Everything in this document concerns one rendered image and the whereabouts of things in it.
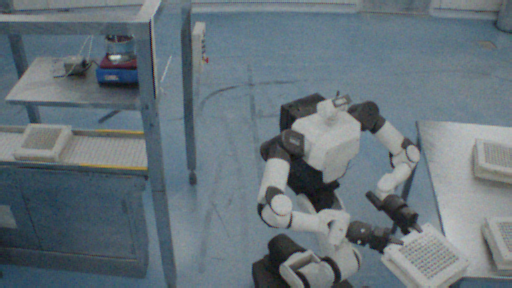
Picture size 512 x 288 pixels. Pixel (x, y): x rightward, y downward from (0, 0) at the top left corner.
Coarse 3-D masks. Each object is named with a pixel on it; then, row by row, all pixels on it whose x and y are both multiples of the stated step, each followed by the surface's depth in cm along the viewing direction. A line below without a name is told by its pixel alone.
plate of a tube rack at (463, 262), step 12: (432, 228) 198; (408, 240) 193; (420, 240) 193; (444, 240) 193; (396, 252) 189; (456, 252) 189; (396, 264) 186; (408, 264) 184; (444, 264) 184; (456, 264) 184; (468, 264) 184; (420, 276) 180; (444, 276) 180
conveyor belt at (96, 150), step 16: (0, 144) 257; (80, 144) 259; (96, 144) 260; (112, 144) 260; (128, 144) 261; (144, 144) 261; (64, 160) 249; (80, 160) 250; (96, 160) 250; (112, 160) 251; (128, 160) 251; (144, 160) 252
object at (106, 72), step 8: (104, 56) 225; (104, 64) 219; (112, 64) 219; (120, 64) 219; (128, 64) 219; (136, 64) 219; (96, 72) 218; (104, 72) 218; (112, 72) 218; (120, 72) 218; (128, 72) 218; (136, 72) 218; (104, 80) 221; (112, 80) 221; (120, 80) 220; (128, 80) 220; (136, 80) 220
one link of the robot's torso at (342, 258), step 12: (336, 192) 242; (300, 204) 240; (336, 204) 244; (324, 228) 234; (324, 240) 239; (324, 252) 243; (336, 252) 236; (348, 252) 239; (336, 264) 237; (348, 264) 238; (336, 276) 237; (348, 276) 241
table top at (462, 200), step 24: (432, 120) 289; (432, 144) 272; (456, 144) 273; (432, 168) 256; (456, 168) 257; (456, 192) 243; (480, 192) 243; (504, 192) 243; (456, 216) 230; (480, 216) 230; (504, 216) 230; (456, 240) 218; (480, 240) 218; (480, 264) 208
